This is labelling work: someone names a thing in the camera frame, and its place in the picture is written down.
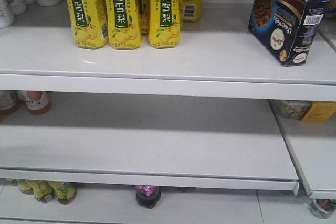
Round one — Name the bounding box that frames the dark blue cookie box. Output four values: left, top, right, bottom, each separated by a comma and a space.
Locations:
248, 0, 331, 67

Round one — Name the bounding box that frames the white supermarket shelf unit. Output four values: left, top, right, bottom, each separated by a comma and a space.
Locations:
0, 0, 336, 224

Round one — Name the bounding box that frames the yellow pear drink bottle right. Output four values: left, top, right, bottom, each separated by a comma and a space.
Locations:
148, 0, 182, 49

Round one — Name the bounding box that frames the cola bottle lower shelf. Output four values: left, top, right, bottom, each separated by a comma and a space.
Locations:
135, 185, 161, 209

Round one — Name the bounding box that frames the yellow pear drink bottle middle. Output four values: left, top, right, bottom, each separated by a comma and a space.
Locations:
105, 0, 142, 50

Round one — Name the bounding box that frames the peach drink bottle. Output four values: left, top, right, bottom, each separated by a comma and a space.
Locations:
19, 91, 51, 115

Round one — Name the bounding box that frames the yellow pear drink bottle left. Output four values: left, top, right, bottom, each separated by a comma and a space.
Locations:
66, 0, 108, 49

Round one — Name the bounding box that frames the green tea bottle right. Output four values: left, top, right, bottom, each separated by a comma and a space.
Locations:
48, 181, 77, 205

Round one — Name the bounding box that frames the green tea bottle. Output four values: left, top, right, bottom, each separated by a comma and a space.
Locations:
48, 181, 77, 205
17, 179, 55, 203

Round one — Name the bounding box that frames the clear cookie tub yellow label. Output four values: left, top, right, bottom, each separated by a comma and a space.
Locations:
269, 100, 335, 121

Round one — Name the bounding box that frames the green tea bottle left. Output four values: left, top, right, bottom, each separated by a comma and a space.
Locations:
17, 179, 55, 203

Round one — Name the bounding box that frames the brown tea bottle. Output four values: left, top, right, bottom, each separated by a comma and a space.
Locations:
1, 90, 20, 116

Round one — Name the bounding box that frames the can lower right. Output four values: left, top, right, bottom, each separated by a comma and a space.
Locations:
310, 199, 335, 219

